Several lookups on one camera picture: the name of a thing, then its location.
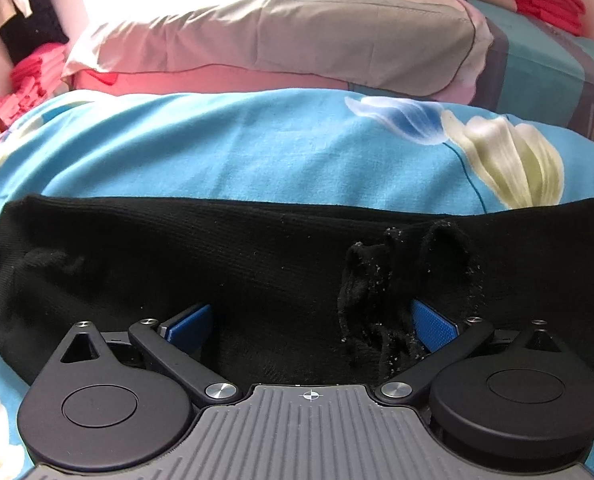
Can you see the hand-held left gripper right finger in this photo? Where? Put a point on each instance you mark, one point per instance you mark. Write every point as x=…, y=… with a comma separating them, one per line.
x=433, y=326

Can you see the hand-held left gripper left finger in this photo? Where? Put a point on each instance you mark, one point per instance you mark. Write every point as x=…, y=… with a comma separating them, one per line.
x=191, y=327

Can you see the black pants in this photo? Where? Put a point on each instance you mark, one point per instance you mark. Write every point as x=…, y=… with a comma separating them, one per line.
x=257, y=270

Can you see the blue floral bedsheet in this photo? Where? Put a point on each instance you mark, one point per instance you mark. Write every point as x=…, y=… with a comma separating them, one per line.
x=277, y=150

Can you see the pink sheet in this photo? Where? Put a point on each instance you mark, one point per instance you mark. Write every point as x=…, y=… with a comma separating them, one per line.
x=202, y=82

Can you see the teal grey striped quilt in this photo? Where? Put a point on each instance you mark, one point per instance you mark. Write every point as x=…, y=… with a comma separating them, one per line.
x=542, y=70

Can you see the pink folded clothes pile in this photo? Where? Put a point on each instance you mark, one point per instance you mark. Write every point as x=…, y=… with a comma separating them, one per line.
x=27, y=85

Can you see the grey pink pillow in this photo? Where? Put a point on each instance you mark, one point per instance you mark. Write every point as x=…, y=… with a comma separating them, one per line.
x=277, y=25

